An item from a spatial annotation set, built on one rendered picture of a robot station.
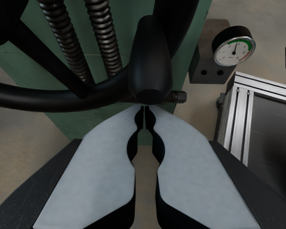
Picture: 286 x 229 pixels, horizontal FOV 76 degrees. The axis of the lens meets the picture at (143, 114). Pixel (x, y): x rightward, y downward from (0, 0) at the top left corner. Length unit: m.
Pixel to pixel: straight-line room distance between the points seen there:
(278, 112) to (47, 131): 1.08
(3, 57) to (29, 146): 0.62
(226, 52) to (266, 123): 0.59
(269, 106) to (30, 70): 0.89
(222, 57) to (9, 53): 0.42
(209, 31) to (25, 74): 0.43
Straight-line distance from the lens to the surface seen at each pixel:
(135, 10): 0.35
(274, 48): 1.61
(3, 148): 1.13
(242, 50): 0.35
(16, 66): 0.52
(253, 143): 0.83
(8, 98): 0.26
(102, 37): 0.23
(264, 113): 0.92
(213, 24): 0.47
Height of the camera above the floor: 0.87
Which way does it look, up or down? 62 degrees down
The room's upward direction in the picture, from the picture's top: 2 degrees clockwise
